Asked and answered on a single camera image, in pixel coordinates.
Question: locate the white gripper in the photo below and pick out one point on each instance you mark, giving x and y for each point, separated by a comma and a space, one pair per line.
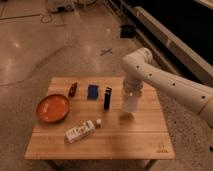
131, 89

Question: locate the blue sponge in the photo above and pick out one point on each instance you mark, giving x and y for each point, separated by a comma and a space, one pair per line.
92, 92

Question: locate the white ceramic cup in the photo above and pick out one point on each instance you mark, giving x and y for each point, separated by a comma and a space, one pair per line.
129, 103

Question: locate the small red toy car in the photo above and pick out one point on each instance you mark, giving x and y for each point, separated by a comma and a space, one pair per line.
72, 90

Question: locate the orange bowl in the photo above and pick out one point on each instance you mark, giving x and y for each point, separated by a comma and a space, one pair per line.
52, 108

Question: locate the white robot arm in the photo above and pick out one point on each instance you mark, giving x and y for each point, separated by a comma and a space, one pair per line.
196, 97

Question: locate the black box on floor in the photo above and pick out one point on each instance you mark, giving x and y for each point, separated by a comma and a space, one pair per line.
127, 31

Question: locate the long grey wall rail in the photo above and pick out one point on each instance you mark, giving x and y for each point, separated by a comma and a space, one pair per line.
180, 34

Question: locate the equipment base on floor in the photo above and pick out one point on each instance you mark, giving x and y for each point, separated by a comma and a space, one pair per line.
55, 6

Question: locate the white plastic bottle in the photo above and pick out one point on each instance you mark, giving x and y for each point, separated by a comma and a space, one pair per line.
86, 128

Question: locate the wooden table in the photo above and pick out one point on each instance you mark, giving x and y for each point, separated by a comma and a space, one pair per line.
140, 135

